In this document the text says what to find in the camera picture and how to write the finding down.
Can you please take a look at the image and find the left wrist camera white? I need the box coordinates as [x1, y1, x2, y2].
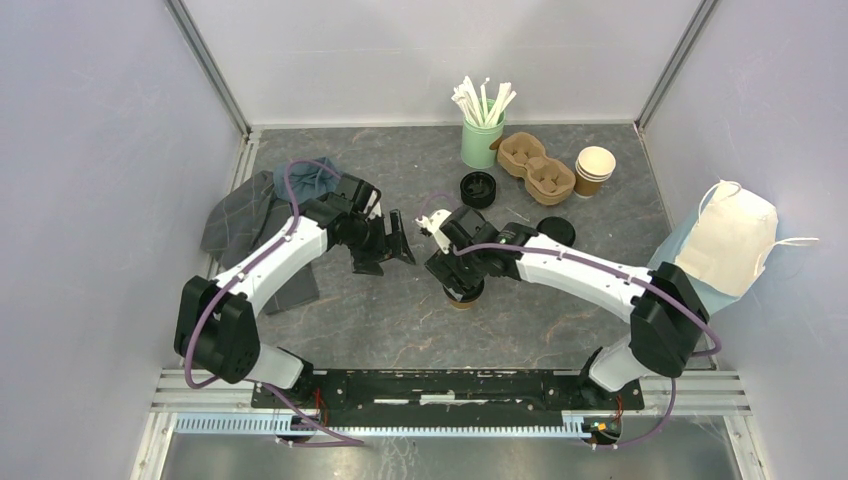
[366, 192, 383, 220]

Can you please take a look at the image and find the left aluminium frame post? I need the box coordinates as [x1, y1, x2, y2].
[164, 0, 252, 136]

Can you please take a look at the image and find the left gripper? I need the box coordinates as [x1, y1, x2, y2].
[340, 210, 415, 278]

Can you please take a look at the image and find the cardboard cup carrier tray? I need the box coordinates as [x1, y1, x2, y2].
[496, 132, 576, 206]

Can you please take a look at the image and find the light blue paper bag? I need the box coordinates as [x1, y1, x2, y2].
[648, 180, 819, 315]

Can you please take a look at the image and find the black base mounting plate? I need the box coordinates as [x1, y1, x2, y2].
[284, 369, 645, 428]

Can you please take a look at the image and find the blue cloth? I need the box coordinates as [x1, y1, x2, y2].
[273, 157, 342, 203]

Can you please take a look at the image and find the stack of paper cups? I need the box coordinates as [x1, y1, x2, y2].
[574, 146, 617, 198]

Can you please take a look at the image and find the right aluminium frame post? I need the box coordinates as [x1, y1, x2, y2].
[634, 0, 720, 135]

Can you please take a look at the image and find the aluminium frame post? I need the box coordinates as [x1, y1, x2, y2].
[634, 0, 720, 135]
[164, 0, 252, 136]

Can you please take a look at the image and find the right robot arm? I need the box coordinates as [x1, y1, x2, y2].
[415, 206, 709, 408]

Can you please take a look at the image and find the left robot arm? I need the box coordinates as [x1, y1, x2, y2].
[174, 174, 416, 408]

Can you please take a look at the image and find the stack of black lids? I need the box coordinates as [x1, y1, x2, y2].
[459, 171, 497, 210]

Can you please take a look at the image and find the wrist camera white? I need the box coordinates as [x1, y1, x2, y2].
[415, 209, 453, 255]
[366, 192, 383, 220]

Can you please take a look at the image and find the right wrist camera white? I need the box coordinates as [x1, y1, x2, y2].
[415, 209, 453, 255]

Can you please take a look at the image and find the grey checked cloth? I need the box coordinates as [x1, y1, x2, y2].
[200, 170, 319, 315]

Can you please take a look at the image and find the green straw holder cup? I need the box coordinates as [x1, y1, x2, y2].
[460, 113, 505, 170]

